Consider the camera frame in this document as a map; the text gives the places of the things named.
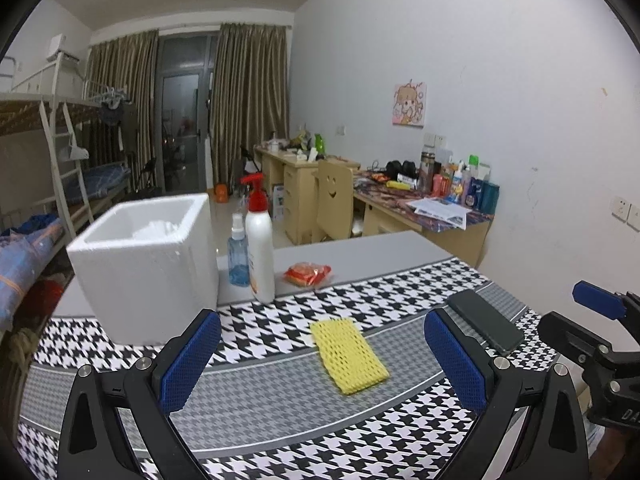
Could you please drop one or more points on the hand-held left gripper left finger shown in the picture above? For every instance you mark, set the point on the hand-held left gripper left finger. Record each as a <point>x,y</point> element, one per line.
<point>187,360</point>

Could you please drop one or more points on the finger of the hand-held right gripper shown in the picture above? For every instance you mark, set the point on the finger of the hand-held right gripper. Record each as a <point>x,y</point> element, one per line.
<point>565,332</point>
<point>595,297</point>

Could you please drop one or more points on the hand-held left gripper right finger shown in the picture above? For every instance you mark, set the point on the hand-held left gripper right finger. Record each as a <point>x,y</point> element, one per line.
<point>457,360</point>

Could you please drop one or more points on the white foam box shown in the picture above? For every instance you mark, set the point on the white foam box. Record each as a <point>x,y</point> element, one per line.
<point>145,280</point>

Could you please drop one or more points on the yellow foam net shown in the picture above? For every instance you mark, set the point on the yellow foam net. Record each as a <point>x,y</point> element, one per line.
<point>350,355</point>

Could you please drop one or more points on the black phone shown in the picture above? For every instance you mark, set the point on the black phone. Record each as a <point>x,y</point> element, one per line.
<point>485,320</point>

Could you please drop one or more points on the houndstooth tablecloth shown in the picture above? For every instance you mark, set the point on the houndstooth tablecloth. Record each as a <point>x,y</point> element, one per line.
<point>280,395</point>

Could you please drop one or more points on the small blue spray bottle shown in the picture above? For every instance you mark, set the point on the small blue spray bottle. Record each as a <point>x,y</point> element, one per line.
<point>238,260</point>

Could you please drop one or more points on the wooden desk with printed mat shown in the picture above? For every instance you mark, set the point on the wooden desk with printed mat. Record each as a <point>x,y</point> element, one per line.
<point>450,245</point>

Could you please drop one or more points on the white pump bottle red top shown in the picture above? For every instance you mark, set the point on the white pump bottle red top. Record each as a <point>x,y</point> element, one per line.
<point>260,255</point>

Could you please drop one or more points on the orange snack packet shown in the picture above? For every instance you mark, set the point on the orange snack packet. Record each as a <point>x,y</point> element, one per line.
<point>307,275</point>

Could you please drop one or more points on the printed paper sheets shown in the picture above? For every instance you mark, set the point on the printed paper sheets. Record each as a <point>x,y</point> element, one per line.
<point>440,212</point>

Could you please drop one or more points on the row of toiletry bottles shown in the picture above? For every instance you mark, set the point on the row of toiletry bottles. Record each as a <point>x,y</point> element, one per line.
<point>470,187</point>

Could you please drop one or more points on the orange bucket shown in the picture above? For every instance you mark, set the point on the orange bucket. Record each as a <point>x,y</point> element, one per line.
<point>222,193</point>

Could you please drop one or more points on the yellow item on desk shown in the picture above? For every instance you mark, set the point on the yellow item on desk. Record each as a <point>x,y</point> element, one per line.
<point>398,185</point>

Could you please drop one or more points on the blue and orange bedding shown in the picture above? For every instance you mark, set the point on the blue and orange bedding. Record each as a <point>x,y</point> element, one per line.
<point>30,255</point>

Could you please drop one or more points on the dark thermos flask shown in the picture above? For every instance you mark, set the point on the dark thermos flask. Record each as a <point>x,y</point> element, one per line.
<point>427,170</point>

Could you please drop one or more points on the black headphones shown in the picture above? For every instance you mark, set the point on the black headphones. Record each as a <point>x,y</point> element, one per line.
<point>400,170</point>

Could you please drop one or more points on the blue plaid mattress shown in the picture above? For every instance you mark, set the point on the blue plaid mattress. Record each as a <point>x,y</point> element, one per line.
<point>102,177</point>

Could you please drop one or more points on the wooden chair with smiley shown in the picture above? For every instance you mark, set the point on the wooden chair with smiley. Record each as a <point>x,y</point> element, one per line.
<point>334,200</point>

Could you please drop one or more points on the cluttered wooden desk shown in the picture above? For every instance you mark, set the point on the cluttered wooden desk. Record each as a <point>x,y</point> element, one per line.
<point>290,185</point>

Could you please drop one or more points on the white hanging plastic holder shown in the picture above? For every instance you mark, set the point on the white hanging plastic holder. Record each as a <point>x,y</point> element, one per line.
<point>77,152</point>

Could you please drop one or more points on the glass balcony door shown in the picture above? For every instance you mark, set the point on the glass balcony door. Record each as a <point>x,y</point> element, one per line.
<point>185,110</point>

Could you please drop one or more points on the green bottle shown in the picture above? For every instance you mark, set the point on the green bottle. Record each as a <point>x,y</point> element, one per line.
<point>319,145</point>

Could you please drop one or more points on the brown curtain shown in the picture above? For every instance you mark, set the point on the brown curtain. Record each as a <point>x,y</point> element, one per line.
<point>250,105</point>
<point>122,110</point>

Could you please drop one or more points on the hanging clothes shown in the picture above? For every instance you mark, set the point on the hanging clothes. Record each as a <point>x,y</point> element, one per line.
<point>112,107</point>

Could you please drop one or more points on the white metal bunk bed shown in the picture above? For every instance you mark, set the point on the white metal bunk bed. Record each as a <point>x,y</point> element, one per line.
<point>55,110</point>

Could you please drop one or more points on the white air conditioner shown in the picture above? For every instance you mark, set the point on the white air conditioner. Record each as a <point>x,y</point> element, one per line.
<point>60,47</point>

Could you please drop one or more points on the white wall socket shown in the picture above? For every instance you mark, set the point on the white wall socket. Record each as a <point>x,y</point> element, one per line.
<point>625,210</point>

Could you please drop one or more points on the pink cartoon wall poster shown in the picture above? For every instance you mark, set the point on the pink cartoon wall poster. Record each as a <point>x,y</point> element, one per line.
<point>409,104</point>

